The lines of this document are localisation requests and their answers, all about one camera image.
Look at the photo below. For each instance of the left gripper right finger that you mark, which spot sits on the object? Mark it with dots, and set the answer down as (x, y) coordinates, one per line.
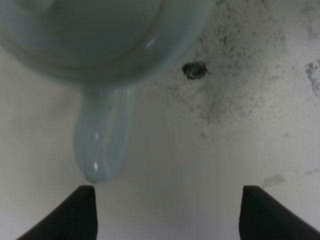
(264, 218)

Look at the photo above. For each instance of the light blue porcelain teapot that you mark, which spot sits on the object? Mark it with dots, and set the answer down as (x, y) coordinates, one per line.
(103, 47)

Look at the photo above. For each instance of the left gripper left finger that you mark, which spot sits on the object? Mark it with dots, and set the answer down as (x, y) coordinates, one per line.
(74, 219)

